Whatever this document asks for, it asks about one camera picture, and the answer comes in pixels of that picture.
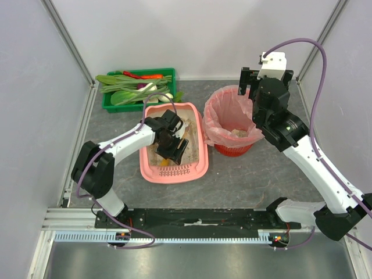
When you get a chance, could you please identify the yellow litter scoop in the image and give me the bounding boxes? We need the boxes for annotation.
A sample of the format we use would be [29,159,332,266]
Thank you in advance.
[160,131,188,167]

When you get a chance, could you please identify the pink litter box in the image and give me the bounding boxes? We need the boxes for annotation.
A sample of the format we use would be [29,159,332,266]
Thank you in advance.
[139,102,209,184]

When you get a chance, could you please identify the pink plastic bin liner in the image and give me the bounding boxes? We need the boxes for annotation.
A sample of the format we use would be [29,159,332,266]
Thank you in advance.
[202,85,264,146]

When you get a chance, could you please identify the clumped litter lump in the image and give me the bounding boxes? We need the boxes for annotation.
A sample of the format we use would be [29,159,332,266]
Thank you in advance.
[231,129,248,138]

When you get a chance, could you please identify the red trash bin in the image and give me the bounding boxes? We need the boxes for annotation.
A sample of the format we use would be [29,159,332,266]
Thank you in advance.
[214,141,253,157]

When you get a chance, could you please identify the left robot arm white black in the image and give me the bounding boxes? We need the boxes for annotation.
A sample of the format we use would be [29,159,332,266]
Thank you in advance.
[71,109,188,217]

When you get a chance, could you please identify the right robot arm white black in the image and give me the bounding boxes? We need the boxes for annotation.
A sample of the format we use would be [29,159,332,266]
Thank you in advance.
[238,67,371,241]

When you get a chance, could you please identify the cat litter pellets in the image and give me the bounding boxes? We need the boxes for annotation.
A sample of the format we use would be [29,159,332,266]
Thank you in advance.
[146,110,199,166]

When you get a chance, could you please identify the white radish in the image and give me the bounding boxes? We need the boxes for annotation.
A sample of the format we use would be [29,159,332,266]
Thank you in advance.
[143,83,158,96]

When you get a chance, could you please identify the green plastic crate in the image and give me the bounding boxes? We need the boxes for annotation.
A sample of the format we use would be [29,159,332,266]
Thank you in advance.
[100,67,177,113]

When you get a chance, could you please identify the orange carrot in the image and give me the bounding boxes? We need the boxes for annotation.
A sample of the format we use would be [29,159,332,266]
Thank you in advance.
[141,74,164,79]

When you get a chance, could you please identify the green leafy vegetables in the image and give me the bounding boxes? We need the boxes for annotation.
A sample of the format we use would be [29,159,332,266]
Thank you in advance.
[96,74,184,106]

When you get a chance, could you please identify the red chili pepper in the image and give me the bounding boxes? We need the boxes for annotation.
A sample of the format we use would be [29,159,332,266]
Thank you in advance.
[123,71,144,80]

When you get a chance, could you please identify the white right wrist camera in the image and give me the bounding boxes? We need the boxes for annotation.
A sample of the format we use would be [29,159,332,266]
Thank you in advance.
[257,52,287,80]

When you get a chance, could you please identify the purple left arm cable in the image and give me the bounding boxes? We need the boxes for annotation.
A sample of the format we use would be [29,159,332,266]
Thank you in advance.
[76,93,178,250]

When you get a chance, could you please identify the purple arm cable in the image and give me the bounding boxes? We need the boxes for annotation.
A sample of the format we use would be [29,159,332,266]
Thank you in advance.
[76,93,178,250]
[263,37,372,251]

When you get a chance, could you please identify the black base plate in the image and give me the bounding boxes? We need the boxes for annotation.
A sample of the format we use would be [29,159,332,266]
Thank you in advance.
[94,208,302,233]

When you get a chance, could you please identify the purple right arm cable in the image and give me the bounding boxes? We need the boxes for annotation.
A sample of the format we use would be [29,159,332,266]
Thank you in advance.
[263,37,372,251]

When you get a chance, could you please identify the blue-white cable duct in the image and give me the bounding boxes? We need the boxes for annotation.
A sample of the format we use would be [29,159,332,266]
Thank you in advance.
[54,231,272,244]

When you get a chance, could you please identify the aluminium frame rail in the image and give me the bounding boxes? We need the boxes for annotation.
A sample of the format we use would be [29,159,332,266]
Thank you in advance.
[42,84,98,231]

